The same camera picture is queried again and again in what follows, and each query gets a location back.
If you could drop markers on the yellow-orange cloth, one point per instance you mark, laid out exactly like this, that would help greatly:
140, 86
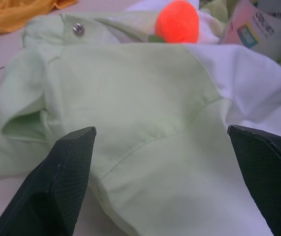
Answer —
14, 13

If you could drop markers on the white printed paper box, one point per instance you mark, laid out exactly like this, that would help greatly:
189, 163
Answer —
260, 28

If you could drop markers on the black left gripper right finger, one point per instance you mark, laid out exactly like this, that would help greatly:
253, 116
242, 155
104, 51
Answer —
270, 177

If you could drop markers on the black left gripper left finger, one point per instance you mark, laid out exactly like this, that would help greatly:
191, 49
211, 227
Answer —
56, 182

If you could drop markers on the light green and white garment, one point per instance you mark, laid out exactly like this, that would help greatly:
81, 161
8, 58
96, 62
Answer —
145, 118

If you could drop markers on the orange plush pompom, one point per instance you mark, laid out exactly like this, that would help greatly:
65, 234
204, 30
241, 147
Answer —
176, 22

